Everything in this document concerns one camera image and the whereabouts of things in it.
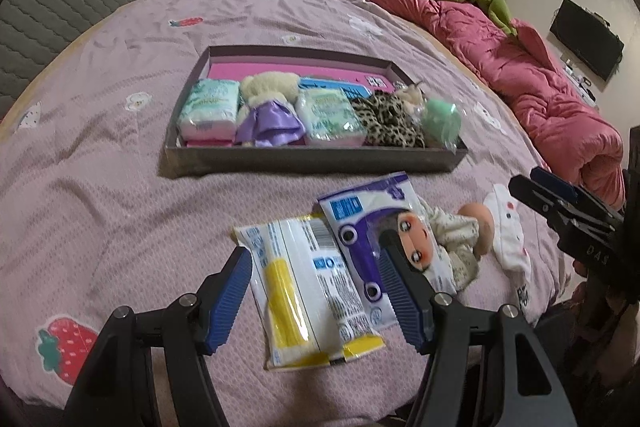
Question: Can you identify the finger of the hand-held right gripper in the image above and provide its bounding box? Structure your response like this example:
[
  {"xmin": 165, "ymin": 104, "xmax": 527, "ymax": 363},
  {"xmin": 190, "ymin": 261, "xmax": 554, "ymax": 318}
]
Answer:
[
  {"xmin": 509, "ymin": 175, "xmax": 591, "ymax": 228},
  {"xmin": 530, "ymin": 167, "xmax": 626, "ymax": 220}
]

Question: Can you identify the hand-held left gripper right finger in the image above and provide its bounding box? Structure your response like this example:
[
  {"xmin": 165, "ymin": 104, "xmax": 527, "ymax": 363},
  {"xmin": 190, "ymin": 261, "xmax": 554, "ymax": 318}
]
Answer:
[{"xmin": 377, "ymin": 229, "xmax": 576, "ymax": 427}]

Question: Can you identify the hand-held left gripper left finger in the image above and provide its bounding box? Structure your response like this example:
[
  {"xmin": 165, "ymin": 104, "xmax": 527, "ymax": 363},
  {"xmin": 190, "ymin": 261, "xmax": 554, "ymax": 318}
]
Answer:
[{"xmin": 62, "ymin": 246, "xmax": 253, "ymax": 427}]

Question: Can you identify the white doll hat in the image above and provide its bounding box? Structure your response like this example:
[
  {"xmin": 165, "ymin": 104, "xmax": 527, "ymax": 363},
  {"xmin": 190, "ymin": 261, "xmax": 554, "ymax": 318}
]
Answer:
[{"xmin": 482, "ymin": 183, "xmax": 532, "ymax": 275}]

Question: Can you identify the yellow and white wipes packet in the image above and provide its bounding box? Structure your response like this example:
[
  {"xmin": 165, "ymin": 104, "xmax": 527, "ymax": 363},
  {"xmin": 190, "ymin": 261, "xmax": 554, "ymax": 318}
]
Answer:
[{"xmin": 232, "ymin": 214, "xmax": 387, "ymax": 370}]

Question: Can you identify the soft doll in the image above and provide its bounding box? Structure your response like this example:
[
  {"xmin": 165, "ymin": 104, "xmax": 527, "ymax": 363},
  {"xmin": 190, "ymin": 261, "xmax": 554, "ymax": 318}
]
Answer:
[{"xmin": 385, "ymin": 197, "xmax": 497, "ymax": 293}]

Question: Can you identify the purple and white wipes packet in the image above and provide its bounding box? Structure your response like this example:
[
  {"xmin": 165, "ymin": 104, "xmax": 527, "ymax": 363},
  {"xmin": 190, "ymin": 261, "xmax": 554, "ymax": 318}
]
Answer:
[{"xmin": 317, "ymin": 172, "xmax": 458, "ymax": 333}]

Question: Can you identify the green sponge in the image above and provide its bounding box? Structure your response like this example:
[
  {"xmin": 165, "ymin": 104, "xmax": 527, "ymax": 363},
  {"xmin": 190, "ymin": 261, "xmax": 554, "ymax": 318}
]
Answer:
[{"xmin": 417, "ymin": 98, "xmax": 463, "ymax": 152}]

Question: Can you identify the dark cardboard box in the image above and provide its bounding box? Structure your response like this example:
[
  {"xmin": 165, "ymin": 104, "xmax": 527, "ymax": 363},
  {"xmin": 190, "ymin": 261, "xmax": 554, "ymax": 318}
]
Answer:
[{"xmin": 165, "ymin": 45, "xmax": 469, "ymax": 178}]

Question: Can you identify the leopard print scarf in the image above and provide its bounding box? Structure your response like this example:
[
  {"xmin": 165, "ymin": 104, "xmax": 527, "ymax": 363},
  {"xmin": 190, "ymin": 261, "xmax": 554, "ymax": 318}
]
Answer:
[{"xmin": 350, "ymin": 89, "xmax": 428, "ymax": 148}]

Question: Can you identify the green floral tissue pack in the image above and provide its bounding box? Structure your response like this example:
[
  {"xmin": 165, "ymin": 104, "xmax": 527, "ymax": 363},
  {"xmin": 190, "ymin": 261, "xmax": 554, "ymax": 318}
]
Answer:
[
  {"xmin": 177, "ymin": 78, "xmax": 240, "ymax": 142},
  {"xmin": 295, "ymin": 88, "xmax": 368, "ymax": 146}
]

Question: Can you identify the pink quilt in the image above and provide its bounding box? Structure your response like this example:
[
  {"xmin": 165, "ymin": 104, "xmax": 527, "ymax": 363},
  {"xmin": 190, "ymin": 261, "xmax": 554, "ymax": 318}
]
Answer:
[{"xmin": 367, "ymin": 0, "xmax": 626, "ymax": 210}]

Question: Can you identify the purple patterned bedsheet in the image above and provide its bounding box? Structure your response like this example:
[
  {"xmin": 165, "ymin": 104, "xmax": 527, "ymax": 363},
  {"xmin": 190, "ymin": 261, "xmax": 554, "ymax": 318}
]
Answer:
[{"xmin": 0, "ymin": 0, "xmax": 626, "ymax": 427}]

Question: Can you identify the pink and blue book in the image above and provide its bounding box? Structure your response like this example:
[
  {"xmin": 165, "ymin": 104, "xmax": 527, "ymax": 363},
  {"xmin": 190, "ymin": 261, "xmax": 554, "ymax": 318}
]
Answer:
[{"xmin": 182, "ymin": 62, "xmax": 411, "ymax": 148}]

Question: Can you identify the black wall television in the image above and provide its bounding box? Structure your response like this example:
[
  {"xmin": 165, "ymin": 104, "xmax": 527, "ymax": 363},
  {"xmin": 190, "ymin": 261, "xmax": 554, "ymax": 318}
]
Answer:
[{"xmin": 549, "ymin": 0, "xmax": 626, "ymax": 82}]

